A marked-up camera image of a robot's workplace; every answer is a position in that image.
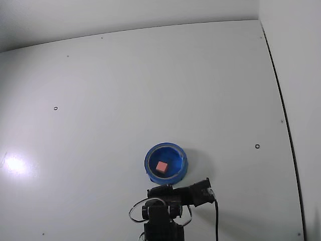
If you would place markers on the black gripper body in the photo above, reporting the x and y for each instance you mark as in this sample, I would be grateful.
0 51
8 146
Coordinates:
160 193

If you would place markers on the small pink block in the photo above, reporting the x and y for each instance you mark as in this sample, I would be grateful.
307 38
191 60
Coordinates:
161 167

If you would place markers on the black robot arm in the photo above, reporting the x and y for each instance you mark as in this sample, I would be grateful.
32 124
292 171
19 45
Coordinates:
160 226

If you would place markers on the blue tape roll bin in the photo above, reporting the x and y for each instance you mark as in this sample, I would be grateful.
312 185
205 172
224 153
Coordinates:
175 160

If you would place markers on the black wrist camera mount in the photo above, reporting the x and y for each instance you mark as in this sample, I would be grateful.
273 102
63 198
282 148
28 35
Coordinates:
200 192

